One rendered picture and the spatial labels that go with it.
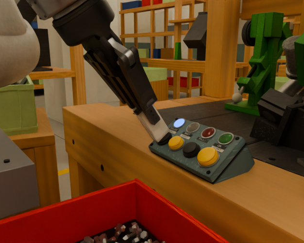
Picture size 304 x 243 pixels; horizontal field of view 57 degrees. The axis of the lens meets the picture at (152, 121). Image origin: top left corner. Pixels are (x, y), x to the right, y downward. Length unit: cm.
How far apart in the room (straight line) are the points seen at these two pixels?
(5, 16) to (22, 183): 33
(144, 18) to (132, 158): 891
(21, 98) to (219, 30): 76
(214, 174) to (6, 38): 46
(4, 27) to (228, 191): 49
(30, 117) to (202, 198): 77
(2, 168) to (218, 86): 91
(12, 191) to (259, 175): 35
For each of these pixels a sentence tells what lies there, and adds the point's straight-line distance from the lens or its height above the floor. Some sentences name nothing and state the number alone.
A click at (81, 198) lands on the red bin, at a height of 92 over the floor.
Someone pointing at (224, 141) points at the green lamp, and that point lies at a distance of 41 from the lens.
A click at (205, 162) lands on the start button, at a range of 39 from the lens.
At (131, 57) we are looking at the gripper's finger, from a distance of 35.
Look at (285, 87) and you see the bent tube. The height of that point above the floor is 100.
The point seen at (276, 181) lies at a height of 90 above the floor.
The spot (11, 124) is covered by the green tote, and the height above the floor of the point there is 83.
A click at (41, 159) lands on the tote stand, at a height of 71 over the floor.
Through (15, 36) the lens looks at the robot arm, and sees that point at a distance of 64.
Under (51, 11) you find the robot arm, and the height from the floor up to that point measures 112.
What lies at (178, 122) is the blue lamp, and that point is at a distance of 49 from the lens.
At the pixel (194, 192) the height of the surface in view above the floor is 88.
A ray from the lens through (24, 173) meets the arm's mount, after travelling 44.
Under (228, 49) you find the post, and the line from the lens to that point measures 118.
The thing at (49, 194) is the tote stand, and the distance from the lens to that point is 110.
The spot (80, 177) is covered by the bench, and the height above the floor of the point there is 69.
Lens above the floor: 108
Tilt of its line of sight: 15 degrees down
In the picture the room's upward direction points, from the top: straight up
